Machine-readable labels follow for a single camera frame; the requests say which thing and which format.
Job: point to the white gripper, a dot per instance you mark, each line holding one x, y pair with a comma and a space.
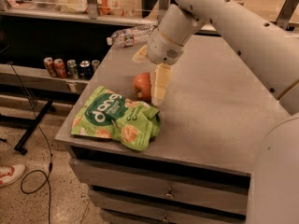
163, 49

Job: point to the red orange apple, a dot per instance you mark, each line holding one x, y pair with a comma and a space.
142, 87

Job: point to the green rice chip bag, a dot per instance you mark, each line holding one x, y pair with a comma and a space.
108, 115

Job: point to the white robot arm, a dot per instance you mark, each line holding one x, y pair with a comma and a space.
272, 56

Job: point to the orange white snack bag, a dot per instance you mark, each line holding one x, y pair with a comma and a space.
110, 7

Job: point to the clear plastic water bottle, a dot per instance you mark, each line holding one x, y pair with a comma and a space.
130, 36

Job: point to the grey soda can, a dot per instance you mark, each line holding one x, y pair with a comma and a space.
95, 64

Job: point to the dark blue soda can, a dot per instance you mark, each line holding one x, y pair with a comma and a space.
86, 69

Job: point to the silver soda can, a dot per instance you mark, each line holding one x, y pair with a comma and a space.
72, 68

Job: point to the red soda can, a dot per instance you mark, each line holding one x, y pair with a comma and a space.
60, 68

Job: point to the orange soda can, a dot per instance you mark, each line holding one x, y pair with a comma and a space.
48, 62

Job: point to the top grey drawer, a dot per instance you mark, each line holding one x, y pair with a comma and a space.
168, 187

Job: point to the grey drawer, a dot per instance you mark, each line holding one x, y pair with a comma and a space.
119, 209
168, 187

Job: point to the middle grey drawer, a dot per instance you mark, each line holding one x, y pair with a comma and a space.
119, 209

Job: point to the black metal stand leg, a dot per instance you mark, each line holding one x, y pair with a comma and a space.
33, 124

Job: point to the white orange sneaker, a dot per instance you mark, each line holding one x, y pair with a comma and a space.
10, 174

